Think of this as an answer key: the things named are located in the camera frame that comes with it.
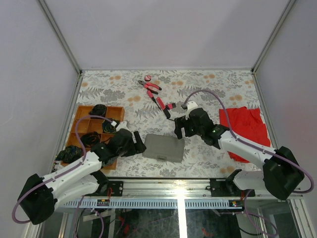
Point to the pink black screwdriver short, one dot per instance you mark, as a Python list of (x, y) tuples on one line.
[(150, 94)]

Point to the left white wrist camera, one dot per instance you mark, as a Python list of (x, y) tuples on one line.
[(119, 125)]

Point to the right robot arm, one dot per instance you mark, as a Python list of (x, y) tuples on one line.
[(279, 171)]

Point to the rolled dark sock top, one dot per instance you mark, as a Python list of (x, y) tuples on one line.
[(98, 110)]

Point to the rolled dark sock outside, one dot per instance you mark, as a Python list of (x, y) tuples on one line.
[(69, 154)]

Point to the pink black pliers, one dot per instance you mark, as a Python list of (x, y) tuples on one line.
[(149, 86)]

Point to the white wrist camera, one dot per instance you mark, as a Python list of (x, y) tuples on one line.
[(119, 125), (189, 106)]

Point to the pink black utility knife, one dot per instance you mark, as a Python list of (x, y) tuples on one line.
[(163, 107)]

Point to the rolled dark sock lower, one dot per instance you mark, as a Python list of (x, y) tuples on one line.
[(90, 139)]

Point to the pink black bit holder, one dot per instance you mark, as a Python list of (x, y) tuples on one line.
[(170, 106)]

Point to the red cloth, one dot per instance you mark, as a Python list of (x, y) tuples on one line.
[(249, 124)]

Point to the aluminium front rail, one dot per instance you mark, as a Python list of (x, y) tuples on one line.
[(169, 193)]

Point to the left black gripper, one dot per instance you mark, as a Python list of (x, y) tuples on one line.
[(138, 148)]

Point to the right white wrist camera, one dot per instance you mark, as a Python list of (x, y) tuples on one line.
[(189, 106)]

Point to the orange wooden divided tray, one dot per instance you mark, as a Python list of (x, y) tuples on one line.
[(93, 125)]

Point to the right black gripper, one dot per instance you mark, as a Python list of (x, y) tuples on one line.
[(182, 122)]

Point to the rolled dark sock middle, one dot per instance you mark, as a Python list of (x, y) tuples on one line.
[(110, 127)]

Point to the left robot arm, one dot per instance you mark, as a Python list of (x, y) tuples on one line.
[(40, 196)]

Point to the rolled dark sock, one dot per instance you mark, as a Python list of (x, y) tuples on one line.
[(90, 139), (98, 110), (110, 127)]

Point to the grey plastic tool case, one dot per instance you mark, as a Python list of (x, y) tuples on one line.
[(164, 148)]

